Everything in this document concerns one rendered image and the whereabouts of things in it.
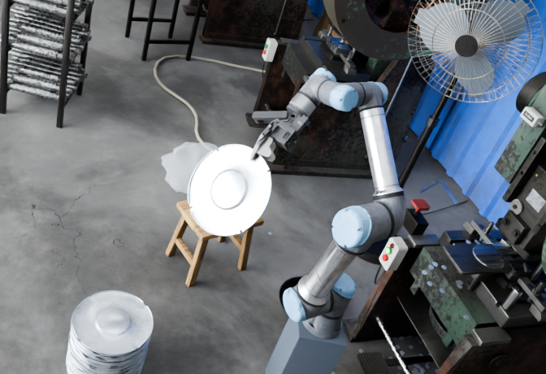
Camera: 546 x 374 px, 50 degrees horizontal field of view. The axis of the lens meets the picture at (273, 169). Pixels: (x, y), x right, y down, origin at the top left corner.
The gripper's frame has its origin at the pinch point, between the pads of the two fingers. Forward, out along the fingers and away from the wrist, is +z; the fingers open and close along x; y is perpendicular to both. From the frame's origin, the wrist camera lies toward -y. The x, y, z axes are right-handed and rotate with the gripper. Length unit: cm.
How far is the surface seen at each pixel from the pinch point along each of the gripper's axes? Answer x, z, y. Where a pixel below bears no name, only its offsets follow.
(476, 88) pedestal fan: 91, -98, 22
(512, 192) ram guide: 56, -53, 63
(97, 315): 38, 77, -26
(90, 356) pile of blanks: 33, 86, -15
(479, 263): 67, -27, 68
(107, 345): 34, 80, -14
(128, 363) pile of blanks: 43, 82, -7
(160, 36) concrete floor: 213, -64, -235
